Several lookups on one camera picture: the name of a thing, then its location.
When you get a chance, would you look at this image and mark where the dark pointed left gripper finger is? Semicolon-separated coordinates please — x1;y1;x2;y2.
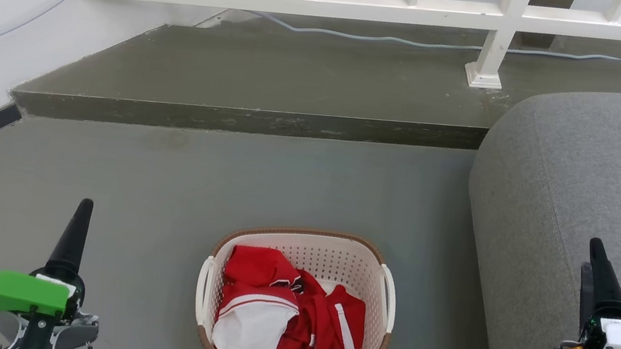
44;194;96;283

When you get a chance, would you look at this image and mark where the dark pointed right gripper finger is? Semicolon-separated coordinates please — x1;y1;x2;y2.
571;261;602;335
578;237;621;321

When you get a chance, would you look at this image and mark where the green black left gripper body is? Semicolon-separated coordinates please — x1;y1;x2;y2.
0;258;89;339

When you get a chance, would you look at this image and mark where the white laundry basket brown rim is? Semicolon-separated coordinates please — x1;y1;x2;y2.
187;213;407;349

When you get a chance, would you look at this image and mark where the grey fabric sofa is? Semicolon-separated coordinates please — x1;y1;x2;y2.
443;68;621;349

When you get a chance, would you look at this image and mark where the red white jersey shirt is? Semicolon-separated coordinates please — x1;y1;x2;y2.
208;241;312;349

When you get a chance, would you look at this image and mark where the red shorts white stripe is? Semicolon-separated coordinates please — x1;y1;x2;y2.
275;267;374;349

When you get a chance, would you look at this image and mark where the light blue floor cable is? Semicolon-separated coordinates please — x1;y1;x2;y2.
0;0;621;176

